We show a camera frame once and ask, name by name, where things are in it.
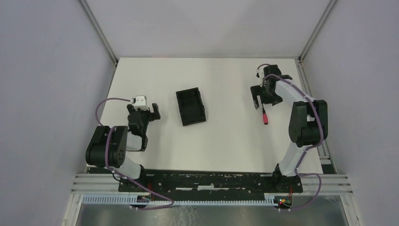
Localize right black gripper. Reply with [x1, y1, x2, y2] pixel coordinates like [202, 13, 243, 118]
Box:
[251, 83, 283, 108]

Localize red black screwdriver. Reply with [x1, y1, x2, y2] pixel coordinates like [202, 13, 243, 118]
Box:
[262, 105, 269, 125]

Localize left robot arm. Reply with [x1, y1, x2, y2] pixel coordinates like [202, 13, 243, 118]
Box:
[85, 103, 160, 192]

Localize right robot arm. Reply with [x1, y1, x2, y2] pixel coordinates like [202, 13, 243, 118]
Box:
[250, 64, 328, 192]

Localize black plastic bin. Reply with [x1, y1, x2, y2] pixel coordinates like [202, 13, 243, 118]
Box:
[176, 87, 206, 126]

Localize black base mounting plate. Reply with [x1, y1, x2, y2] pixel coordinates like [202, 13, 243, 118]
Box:
[137, 169, 303, 201]

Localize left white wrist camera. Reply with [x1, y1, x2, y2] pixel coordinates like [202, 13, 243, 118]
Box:
[130, 96, 149, 111]

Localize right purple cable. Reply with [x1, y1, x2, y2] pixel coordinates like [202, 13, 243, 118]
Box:
[256, 64, 322, 212]

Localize right aluminium side rail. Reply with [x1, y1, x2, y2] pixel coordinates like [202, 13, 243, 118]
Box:
[295, 57, 337, 174]

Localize white slotted cable duct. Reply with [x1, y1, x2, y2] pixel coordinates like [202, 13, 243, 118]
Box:
[82, 194, 279, 207]

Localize aluminium front frame rail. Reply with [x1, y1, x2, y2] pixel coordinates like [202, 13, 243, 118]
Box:
[71, 174, 353, 196]

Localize left aluminium corner post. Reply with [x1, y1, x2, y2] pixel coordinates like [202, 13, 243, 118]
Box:
[77, 0, 119, 67]

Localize aluminium corner post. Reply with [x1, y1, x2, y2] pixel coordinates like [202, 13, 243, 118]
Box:
[77, 0, 119, 67]
[298, 0, 338, 62]

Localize right aluminium corner post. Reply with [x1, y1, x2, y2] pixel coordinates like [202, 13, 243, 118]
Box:
[298, 0, 338, 62]

